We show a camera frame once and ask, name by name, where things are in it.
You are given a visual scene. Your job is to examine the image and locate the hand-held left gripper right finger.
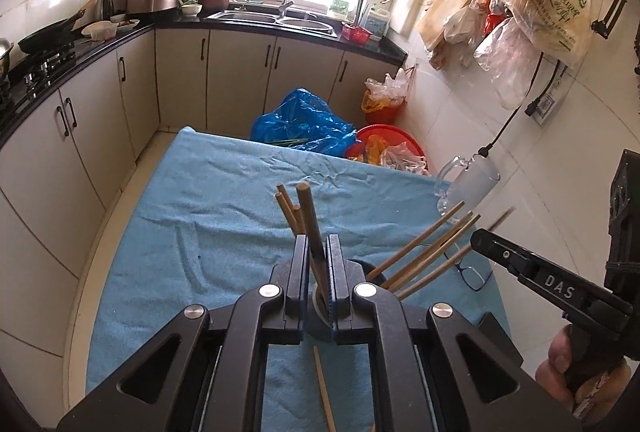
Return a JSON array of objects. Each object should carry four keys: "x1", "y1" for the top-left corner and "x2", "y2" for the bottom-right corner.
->
[{"x1": 326, "y1": 234, "x2": 583, "y2": 432}]

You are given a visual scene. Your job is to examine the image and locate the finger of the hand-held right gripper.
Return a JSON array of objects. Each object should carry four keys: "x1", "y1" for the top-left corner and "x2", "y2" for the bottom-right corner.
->
[{"x1": 470, "y1": 228, "x2": 635, "y2": 329}]

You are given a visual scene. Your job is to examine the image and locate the white printed plastic bag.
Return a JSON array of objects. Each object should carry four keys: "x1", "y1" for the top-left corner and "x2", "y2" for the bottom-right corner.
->
[{"x1": 495, "y1": 0, "x2": 598, "y2": 67}]

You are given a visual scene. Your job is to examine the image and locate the black smartphone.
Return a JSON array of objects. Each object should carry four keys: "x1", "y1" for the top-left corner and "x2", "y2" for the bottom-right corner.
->
[{"x1": 477, "y1": 311, "x2": 524, "y2": 370}]

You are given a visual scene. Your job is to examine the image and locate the small red basket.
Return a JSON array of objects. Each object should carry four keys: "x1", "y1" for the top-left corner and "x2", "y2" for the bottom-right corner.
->
[{"x1": 341, "y1": 24, "x2": 372, "y2": 43}]

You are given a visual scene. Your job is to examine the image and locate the brown plastic bag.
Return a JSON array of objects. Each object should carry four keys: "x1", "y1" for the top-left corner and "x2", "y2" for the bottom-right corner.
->
[{"x1": 417, "y1": 0, "x2": 481, "y2": 70}]

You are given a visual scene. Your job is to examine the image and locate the black power cable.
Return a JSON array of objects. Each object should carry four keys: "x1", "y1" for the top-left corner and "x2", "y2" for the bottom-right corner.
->
[{"x1": 480, "y1": 54, "x2": 566, "y2": 157}]

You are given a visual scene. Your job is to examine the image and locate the black kitchen countertop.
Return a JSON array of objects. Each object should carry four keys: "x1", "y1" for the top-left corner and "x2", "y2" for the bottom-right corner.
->
[{"x1": 0, "y1": 9, "x2": 408, "y2": 137}]

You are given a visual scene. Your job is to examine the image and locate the black frying pan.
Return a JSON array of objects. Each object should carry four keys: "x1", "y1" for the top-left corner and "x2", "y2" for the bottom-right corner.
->
[{"x1": 17, "y1": 9, "x2": 88, "y2": 55}]

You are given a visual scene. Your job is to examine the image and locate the clear glass mug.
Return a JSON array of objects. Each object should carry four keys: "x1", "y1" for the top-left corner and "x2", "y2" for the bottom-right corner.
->
[{"x1": 434, "y1": 155, "x2": 501, "y2": 216}]

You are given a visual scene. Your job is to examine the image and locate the white detergent bottle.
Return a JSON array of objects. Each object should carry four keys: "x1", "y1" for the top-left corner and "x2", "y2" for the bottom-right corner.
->
[{"x1": 367, "y1": 6, "x2": 391, "y2": 36}]

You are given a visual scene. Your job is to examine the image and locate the person's right hand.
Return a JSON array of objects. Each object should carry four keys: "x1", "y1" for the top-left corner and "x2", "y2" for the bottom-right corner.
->
[{"x1": 535, "y1": 326, "x2": 634, "y2": 416}]

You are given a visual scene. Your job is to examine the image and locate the red plastic basin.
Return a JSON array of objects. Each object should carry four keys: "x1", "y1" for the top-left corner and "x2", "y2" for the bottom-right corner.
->
[{"x1": 345, "y1": 124, "x2": 430, "y2": 175}]

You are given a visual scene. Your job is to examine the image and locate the clear plastic bag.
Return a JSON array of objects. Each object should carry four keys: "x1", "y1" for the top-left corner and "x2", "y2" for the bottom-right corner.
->
[{"x1": 472, "y1": 19, "x2": 538, "y2": 110}]

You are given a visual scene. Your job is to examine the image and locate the gas stove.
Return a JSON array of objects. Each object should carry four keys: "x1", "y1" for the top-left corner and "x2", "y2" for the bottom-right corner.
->
[{"x1": 0, "y1": 52, "x2": 76, "y2": 113}]

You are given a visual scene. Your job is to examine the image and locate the stainless steel sink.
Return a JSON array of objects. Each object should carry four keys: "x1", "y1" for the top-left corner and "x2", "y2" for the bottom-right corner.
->
[{"x1": 207, "y1": 9, "x2": 336, "y2": 35}]

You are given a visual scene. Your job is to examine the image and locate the blue plastic bag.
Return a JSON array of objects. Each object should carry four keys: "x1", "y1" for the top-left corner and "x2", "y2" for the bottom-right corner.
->
[{"x1": 250, "y1": 88, "x2": 358, "y2": 157}]

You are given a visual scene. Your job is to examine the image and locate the metal pot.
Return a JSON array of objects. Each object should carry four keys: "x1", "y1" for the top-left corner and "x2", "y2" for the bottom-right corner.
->
[{"x1": 0, "y1": 38, "x2": 15, "y2": 80}]

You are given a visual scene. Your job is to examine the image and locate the dark grey chopstick holder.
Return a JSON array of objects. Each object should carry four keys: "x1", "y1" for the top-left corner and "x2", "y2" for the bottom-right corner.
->
[{"x1": 302, "y1": 257, "x2": 401, "y2": 343}]

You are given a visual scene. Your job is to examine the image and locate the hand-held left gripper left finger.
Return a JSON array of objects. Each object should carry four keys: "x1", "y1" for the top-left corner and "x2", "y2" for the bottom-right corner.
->
[{"x1": 57, "y1": 234, "x2": 311, "y2": 432}]

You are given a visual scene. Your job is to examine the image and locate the blue towel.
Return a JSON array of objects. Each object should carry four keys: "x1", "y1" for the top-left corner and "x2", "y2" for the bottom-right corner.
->
[{"x1": 85, "y1": 127, "x2": 513, "y2": 432}]

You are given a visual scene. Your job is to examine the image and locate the red bin with yellow bag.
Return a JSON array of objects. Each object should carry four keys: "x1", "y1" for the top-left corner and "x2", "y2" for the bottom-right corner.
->
[{"x1": 361, "y1": 69, "x2": 408, "y2": 125}]

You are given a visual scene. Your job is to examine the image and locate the beige kitchen base cabinets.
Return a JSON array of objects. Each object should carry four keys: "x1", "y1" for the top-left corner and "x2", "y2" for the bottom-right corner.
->
[{"x1": 0, "y1": 24, "x2": 408, "y2": 363}]

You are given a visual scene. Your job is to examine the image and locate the purple framed eyeglasses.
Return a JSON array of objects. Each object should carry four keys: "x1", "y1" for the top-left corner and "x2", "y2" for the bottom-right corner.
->
[{"x1": 451, "y1": 244, "x2": 494, "y2": 291}]

